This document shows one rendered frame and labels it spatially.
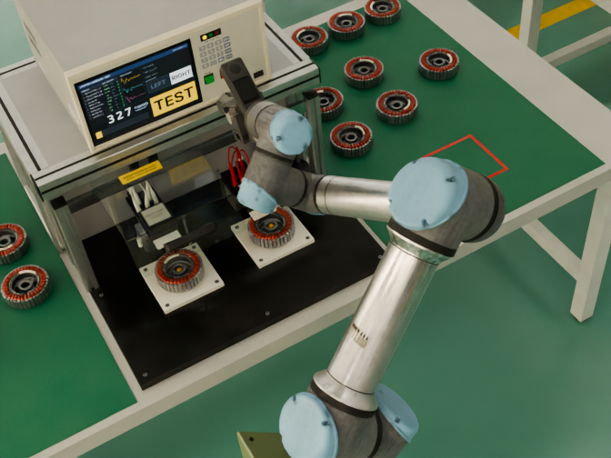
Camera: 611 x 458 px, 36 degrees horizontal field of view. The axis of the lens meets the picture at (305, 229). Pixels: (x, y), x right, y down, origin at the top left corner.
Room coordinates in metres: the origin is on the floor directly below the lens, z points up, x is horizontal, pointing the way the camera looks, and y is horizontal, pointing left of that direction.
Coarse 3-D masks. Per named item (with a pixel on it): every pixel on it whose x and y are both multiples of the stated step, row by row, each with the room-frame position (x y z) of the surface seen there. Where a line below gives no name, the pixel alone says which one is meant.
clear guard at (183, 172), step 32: (160, 160) 1.49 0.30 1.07; (192, 160) 1.48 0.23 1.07; (96, 192) 1.42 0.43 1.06; (128, 192) 1.41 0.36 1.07; (160, 192) 1.40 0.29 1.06; (192, 192) 1.39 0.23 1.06; (224, 192) 1.37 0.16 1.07; (128, 224) 1.31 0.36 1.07; (160, 224) 1.30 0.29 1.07; (192, 224) 1.31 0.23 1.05; (224, 224) 1.32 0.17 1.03; (160, 256) 1.25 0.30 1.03
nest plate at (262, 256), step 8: (288, 208) 1.58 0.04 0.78; (280, 224) 1.53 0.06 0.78; (296, 224) 1.52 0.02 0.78; (296, 232) 1.50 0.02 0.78; (304, 232) 1.49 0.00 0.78; (240, 240) 1.49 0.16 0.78; (248, 240) 1.49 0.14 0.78; (296, 240) 1.47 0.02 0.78; (304, 240) 1.47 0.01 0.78; (312, 240) 1.47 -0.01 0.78; (248, 248) 1.46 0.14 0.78; (256, 248) 1.46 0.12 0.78; (264, 248) 1.46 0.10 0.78; (280, 248) 1.45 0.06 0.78; (288, 248) 1.45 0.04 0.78; (296, 248) 1.45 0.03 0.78; (256, 256) 1.43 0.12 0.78; (264, 256) 1.43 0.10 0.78; (272, 256) 1.43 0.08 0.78; (280, 256) 1.43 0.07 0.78; (256, 264) 1.42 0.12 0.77; (264, 264) 1.41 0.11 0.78
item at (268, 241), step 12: (264, 216) 1.53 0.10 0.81; (276, 216) 1.53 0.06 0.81; (288, 216) 1.52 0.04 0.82; (252, 228) 1.49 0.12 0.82; (264, 228) 1.51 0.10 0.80; (276, 228) 1.50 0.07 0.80; (288, 228) 1.48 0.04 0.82; (252, 240) 1.48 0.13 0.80; (264, 240) 1.46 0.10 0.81; (276, 240) 1.45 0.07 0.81; (288, 240) 1.47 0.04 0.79
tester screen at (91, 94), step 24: (120, 72) 1.53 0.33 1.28; (144, 72) 1.55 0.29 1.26; (168, 72) 1.57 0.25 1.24; (192, 72) 1.59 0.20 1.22; (96, 96) 1.50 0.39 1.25; (120, 96) 1.52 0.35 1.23; (144, 96) 1.54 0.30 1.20; (96, 120) 1.50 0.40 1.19; (120, 120) 1.52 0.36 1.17; (144, 120) 1.54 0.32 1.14
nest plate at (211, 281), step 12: (204, 264) 1.43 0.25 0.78; (204, 276) 1.39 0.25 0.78; (216, 276) 1.39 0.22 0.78; (156, 288) 1.37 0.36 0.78; (204, 288) 1.36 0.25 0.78; (216, 288) 1.36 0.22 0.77; (168, 300) 1.33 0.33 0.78; (180, 300) 1.33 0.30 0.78; (192, 300) 1.33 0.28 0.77; (168, 312) 1.31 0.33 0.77
